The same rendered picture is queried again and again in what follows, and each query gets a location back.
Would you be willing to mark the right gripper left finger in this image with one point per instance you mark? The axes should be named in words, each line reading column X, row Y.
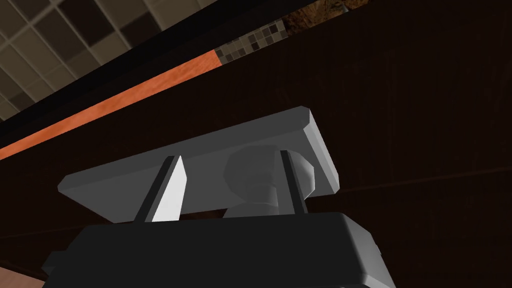
column 170, row 196

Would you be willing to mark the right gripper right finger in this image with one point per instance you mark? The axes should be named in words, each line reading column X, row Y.
column 294, row 188

